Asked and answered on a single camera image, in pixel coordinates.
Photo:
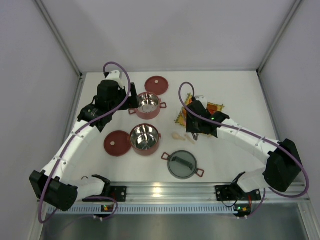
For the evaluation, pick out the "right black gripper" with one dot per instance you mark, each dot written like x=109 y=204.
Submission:
x=196 y=130

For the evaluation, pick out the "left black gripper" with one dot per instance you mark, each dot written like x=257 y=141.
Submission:
x=133 y=96

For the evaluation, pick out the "metal tongs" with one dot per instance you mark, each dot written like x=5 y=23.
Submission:
x=195 y=136

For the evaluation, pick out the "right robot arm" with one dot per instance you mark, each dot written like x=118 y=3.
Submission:
x=280 y=159

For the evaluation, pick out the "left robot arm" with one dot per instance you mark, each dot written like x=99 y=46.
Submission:
x=53 y=184

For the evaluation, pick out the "bamboo tray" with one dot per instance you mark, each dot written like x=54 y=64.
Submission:
x=182 y=116

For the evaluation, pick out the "beige spoon head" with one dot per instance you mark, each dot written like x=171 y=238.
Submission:
x=176 y=136

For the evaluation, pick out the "upper pink steel pot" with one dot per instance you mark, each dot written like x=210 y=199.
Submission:
x=149 y=106

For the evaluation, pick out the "pink steel pot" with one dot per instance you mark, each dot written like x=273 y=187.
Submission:
x=145 y=139
x=149 y=106

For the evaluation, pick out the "upper dark red lid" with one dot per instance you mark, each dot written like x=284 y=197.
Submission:
x=157 y=85

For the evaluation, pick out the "dark red lid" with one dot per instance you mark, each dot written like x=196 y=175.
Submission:
x=117 y=143
x=157 y=85

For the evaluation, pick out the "lower dark red lid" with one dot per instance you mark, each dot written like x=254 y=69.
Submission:
x=117 y=143

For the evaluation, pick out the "lower pink steel pot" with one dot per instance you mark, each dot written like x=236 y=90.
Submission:
x=145 y=139

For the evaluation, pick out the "beige spoon handle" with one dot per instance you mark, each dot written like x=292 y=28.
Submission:
x=190 y=139

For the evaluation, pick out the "left camera mount white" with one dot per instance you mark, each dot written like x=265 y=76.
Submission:
x=115 y=76

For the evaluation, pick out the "camera mount white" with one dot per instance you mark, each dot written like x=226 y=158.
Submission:
x=115 y=76
x=202 y=99

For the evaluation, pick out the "right camera mount white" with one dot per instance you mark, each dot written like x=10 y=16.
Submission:
x=202 y=99

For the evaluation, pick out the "grey lid with handle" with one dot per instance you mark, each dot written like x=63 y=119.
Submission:
x=182 y=164

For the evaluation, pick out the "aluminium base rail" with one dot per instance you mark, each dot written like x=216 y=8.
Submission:
x=165 y=198

